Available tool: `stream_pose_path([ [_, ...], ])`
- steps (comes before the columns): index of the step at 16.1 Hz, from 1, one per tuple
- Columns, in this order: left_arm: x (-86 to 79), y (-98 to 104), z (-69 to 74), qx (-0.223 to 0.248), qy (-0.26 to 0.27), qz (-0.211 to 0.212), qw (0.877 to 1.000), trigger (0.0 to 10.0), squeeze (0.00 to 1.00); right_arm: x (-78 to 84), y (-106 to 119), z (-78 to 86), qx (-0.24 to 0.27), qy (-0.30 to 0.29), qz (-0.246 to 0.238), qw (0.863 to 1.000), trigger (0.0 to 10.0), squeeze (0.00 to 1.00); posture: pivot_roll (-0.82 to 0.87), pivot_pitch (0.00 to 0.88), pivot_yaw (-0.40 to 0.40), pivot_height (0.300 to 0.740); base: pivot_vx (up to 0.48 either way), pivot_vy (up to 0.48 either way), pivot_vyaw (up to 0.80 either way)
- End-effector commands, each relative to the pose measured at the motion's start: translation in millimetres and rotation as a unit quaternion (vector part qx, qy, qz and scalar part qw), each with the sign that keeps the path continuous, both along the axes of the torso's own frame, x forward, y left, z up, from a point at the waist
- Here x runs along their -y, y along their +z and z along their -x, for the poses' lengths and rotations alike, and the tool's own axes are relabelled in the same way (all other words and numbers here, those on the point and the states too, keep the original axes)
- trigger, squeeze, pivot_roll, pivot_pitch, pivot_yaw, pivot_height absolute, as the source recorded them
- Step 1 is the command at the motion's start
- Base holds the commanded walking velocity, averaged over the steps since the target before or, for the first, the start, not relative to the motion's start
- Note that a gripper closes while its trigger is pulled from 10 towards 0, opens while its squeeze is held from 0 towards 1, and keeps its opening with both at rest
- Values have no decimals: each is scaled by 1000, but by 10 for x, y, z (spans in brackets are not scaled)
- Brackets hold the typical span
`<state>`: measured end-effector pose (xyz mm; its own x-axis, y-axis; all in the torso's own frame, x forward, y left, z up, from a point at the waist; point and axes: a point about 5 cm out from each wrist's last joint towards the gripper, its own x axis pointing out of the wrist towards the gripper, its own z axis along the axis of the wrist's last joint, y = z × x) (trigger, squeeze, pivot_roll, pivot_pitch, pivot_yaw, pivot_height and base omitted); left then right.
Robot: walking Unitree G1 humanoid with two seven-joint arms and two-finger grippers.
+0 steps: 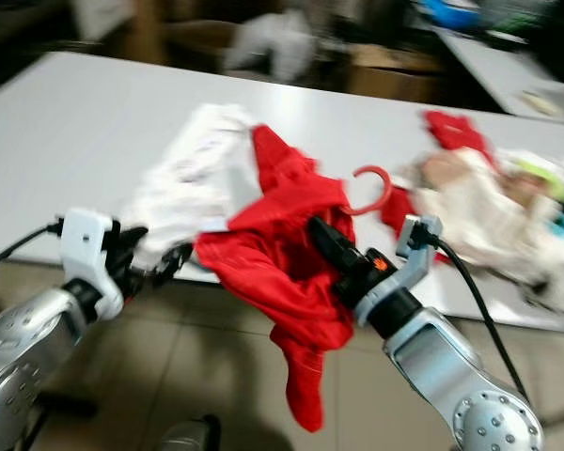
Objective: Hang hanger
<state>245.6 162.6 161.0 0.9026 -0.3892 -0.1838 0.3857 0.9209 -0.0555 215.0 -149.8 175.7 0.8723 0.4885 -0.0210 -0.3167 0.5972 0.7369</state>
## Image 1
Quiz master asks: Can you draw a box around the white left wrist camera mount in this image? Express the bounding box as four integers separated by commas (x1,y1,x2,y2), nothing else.
60,208,120,321

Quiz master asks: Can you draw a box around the white garment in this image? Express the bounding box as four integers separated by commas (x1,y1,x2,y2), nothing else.
122,101,260,270

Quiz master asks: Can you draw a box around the red garment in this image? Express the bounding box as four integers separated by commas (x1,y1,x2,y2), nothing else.
194,124,359,434

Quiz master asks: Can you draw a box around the lime green cloth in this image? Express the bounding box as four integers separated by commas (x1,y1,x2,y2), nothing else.
511,150,564,191

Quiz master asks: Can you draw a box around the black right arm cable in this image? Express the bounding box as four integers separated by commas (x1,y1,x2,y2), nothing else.
432,235,535,407

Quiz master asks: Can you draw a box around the small red cloth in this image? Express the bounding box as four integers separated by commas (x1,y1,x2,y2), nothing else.
379,109,496,238

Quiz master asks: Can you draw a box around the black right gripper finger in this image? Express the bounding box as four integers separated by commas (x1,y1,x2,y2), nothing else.
305,214,354,262

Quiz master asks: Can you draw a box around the red plastic hanger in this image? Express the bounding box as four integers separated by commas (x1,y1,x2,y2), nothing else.
338,165,393,218

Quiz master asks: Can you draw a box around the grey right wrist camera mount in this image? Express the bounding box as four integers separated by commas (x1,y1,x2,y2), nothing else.
352,214,444,326

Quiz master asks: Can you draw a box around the blue container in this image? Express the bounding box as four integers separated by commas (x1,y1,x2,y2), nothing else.
417,0,482,30

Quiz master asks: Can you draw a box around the silver robot leg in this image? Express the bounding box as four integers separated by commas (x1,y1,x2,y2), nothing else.
154,414,223,451

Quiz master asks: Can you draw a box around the white plastic bag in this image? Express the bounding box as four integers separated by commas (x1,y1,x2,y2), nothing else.
224,8,308,83

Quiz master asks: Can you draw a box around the brown cardboard box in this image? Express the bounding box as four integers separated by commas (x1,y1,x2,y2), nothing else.
347,42,445,103

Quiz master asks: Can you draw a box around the beige garment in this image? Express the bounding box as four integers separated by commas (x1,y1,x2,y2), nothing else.
399,146,564,294

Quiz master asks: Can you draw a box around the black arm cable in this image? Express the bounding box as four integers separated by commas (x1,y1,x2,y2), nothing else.
432,235,535,407
0,220,64,278

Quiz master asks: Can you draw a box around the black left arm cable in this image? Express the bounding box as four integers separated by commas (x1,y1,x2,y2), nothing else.
0,220,64,278

